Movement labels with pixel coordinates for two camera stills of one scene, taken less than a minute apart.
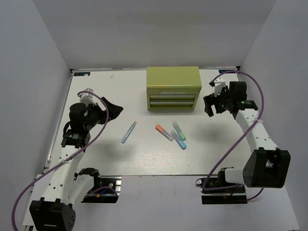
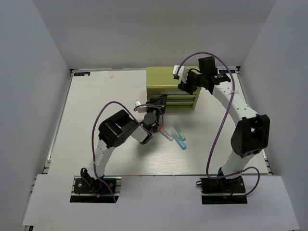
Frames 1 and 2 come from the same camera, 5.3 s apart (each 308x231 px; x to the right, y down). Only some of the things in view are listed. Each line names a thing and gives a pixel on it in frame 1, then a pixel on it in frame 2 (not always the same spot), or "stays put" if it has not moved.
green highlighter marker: [179, 132] stays put
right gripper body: [222, 105] -> [192, 83]
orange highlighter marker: [159, 128] stays put
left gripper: [114, 110] -> [160, 104]
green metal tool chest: [173, 88] stays put
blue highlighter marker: [182, 144] stays put
